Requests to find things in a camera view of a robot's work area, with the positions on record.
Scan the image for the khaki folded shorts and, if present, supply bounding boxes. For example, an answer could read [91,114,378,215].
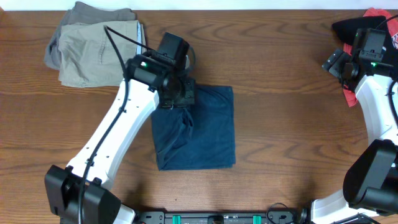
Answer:
[58,21,145,88]

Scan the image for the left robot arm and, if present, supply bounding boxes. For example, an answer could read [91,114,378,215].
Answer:
[45,51,195,223]

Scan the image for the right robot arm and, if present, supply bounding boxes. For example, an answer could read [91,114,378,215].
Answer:
[299,49,397,223]

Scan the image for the navy blue shorts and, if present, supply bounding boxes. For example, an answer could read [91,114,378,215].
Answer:
[151,85,236,171]

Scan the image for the red garment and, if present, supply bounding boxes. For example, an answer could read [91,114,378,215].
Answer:
[341,7,398,108]

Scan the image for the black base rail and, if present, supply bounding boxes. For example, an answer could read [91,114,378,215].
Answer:
[133,208,311,224]

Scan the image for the black garment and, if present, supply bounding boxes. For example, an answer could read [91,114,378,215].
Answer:
[332,16,397,69]

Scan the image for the grey folded garment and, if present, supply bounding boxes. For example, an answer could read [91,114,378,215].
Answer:
[44,1,136,70]

